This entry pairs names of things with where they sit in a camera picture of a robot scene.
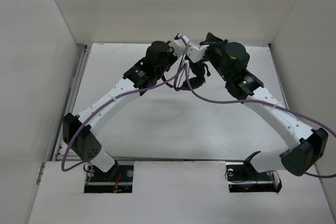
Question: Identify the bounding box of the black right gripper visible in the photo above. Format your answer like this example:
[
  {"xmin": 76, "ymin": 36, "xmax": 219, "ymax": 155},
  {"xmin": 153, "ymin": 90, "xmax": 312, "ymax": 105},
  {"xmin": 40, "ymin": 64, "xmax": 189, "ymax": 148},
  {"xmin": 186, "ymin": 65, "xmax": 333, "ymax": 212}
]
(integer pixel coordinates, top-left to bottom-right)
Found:
[{"xmin": 200, "ymin": 31, "xmax": 232, "ymax": 81}]

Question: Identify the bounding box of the black headphone cable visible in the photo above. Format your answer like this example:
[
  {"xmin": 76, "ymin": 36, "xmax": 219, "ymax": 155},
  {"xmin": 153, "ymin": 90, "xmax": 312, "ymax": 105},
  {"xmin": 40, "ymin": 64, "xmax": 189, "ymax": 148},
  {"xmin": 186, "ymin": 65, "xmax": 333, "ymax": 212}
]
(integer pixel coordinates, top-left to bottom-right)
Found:
[{"xmin": 172, "ymin": 56, "xmax": 190, "ymax": 91}]

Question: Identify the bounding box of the black over-ear headphones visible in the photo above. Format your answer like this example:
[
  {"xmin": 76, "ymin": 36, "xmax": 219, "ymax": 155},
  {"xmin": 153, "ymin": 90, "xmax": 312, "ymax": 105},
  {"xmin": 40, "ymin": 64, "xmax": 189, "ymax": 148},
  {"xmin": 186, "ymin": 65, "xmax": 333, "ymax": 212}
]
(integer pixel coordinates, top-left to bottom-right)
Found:
[{"xmin": 171, "ymin": 61, "xmax": 211, "ymax": 91}]

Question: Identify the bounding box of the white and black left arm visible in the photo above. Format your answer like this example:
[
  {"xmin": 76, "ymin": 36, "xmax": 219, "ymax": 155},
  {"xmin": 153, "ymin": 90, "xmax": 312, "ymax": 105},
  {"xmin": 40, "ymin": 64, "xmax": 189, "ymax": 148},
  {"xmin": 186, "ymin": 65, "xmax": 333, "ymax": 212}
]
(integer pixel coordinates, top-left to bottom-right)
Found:
[{"xmin": 62, "ymin": 39, "xmax": 186, "ymax": 180}]

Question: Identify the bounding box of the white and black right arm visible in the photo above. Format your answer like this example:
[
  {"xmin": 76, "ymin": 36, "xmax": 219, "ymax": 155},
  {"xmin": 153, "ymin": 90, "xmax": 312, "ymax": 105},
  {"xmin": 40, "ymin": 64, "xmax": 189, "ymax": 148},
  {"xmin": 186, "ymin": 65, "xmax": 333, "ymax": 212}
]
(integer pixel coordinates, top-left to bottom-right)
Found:
[{"xmin": 201, "ymin": 33, "xmax": 328, "ymax": 179}]

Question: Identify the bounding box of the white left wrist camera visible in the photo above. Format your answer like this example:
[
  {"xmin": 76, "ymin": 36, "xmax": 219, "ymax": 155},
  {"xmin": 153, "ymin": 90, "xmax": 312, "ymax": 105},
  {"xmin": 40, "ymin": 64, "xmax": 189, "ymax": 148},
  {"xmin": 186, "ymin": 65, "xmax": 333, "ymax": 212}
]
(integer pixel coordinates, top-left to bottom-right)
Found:
[{"xmin": 168, "ymin": 34, "xmax": 189, "ymax": 58}]

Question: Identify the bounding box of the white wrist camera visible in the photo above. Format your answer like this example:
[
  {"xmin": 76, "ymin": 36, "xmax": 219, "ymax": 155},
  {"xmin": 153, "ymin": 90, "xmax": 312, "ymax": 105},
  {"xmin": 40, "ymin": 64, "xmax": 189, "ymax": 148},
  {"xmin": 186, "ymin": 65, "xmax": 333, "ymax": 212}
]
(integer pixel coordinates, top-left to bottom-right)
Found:
[
  {"xmin": 168, "ymin": 34, "xmax": 189, "ymax": 58},
  {"xmin": 185, "ymin": 40, "xmax": 209, "ymax": 63}
]

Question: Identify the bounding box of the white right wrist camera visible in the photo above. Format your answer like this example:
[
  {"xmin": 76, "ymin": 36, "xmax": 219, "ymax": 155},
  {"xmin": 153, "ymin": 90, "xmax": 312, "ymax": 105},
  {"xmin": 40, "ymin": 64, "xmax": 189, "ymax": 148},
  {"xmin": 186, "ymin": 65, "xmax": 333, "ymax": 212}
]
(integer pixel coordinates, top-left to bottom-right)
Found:
[{"xmin": 185, "ymin": 40, "xmax": 209, "ymax": 63}]

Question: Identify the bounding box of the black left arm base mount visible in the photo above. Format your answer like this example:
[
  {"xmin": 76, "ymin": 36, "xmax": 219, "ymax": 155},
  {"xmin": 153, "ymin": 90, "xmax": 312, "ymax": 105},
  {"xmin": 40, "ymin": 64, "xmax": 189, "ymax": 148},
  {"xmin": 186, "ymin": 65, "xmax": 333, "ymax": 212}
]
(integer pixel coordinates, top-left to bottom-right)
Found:
[{"xmin": 84, "ymin": 162, "xmax": 134, "ymax": 194}]

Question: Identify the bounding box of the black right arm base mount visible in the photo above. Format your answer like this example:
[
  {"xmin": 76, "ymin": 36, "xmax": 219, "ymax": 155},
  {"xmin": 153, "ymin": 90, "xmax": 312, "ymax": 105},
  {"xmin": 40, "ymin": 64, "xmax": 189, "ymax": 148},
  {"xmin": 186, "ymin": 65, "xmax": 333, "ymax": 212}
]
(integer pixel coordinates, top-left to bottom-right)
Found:
[{"xmin": 224, "ymin": 162, "xmax": 282, "ymax": 193}]

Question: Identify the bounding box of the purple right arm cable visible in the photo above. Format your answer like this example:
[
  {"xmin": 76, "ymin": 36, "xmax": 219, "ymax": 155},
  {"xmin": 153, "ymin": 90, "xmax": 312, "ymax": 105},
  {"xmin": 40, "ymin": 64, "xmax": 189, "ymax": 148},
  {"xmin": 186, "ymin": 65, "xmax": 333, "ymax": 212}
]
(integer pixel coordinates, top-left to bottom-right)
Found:
[{"xmin": 183, "ymin": 63, "xmax": 336, "ymax": 179}]

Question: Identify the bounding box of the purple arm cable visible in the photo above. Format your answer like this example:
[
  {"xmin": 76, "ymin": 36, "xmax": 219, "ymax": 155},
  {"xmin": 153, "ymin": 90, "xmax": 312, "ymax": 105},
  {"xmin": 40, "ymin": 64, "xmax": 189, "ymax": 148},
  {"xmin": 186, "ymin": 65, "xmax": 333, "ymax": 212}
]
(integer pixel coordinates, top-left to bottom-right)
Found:
[
  {"xmin": 183, "ymin": 63, "xmax": 336, "ymax": 179},
  {"xmin": 60, "ymin": 34, "xmax": 190, "ymax": 173}
]

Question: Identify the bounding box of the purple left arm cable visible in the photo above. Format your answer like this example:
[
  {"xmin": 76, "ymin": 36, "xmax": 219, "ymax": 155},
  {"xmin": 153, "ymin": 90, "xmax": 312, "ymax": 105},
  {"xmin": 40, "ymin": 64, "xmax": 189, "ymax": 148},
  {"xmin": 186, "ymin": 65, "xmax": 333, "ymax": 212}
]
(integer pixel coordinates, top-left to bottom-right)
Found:
[{"xmin": 60, "ymin": 34, "xmax": 190, "ymax": 173}]

